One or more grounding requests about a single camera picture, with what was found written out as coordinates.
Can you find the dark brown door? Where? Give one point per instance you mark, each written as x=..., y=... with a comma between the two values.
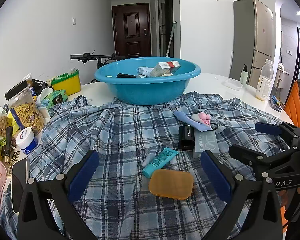
x=131, y=30

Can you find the green tissue pack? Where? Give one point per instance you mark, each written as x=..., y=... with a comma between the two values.
x=55, y=98

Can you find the blue plastic basin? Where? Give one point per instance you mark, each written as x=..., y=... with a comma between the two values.
x=145, y=90

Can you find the teal tube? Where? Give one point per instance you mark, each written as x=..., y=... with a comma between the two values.
x=160, y=161

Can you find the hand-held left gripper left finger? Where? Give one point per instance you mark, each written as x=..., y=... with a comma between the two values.
x=83, y=177

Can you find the orange chair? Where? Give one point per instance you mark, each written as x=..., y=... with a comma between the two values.
x=292, y=100

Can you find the black plastic bag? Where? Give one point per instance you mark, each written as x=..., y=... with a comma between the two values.
x=40, y=83

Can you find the white and red carton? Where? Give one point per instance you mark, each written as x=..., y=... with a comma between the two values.
x=165, y=68

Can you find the flat black case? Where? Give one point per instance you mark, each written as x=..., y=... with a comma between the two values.
x=126, y=75

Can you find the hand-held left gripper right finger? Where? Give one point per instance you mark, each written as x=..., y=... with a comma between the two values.
x=215, y=177

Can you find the white light switch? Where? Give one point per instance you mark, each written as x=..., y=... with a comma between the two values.
x=74, y=21

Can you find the small blue box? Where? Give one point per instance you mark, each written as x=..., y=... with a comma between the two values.
x=275, y=103

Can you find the black bicycle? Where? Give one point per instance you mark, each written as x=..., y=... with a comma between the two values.
x=97, y=58

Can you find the white desktop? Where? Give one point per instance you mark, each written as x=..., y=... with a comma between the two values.
x=215, y=87

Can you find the pink hair accessory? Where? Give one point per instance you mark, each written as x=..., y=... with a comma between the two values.
x=203, y=117

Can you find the clear cereal jar black lid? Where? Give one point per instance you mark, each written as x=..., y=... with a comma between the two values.
x=26, y=112

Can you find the blue plaid shirt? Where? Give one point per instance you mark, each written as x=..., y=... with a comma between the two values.
x=130, y=130

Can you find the mop pole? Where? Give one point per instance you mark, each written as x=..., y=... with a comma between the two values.
x=170, y=40

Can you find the clear plastic container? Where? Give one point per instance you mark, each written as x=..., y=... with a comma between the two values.
x=232, y=84

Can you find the grey box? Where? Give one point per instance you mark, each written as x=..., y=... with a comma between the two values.
x=206, y=142

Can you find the clear snack bag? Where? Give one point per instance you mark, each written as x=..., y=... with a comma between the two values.
x=1, y=126

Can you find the blue and white packet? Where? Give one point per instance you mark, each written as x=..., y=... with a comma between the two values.
x=143, y=71

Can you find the beige refrigerator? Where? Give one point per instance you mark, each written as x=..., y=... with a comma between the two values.
x=255, y=40

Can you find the yellow container with green lid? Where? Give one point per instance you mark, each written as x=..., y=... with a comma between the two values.
x=66, y=83

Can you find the green pump bottle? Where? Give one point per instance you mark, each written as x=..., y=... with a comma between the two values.
x=244, y=76

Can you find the white jar with blue label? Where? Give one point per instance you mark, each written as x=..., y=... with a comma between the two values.
x=27, y=141

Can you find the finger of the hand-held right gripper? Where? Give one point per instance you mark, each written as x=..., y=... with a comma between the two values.
x=267, y=128
x=247, y=155

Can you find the amber soap bar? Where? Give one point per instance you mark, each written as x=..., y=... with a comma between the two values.
x=171, y=183

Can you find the clear bottle with white cap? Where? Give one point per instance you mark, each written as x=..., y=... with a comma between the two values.
x=264, y=82

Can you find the glass sliding door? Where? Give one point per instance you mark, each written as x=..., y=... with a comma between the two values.
x=165, y=22

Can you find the black box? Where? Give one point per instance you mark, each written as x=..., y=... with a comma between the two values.
x=186, y=137

